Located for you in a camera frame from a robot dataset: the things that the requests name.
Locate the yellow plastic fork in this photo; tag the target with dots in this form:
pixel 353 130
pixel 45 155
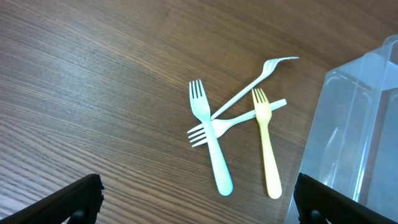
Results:
pixel 263 115

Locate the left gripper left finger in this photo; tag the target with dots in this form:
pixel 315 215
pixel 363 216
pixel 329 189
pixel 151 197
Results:
pixel 79 202

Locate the light blue plastic fork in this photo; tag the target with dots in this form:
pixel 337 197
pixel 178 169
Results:
pixel 201 109

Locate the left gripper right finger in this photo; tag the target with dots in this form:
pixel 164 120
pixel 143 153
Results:
pixel 317 203

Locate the curved white plastic fork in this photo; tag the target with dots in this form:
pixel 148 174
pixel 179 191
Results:
pixel 268 67

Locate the flat white plastic fork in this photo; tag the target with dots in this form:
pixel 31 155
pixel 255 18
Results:
pixel 198 137

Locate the left clear plastic container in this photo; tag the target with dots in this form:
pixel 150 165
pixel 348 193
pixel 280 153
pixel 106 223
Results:
pixel 352 143

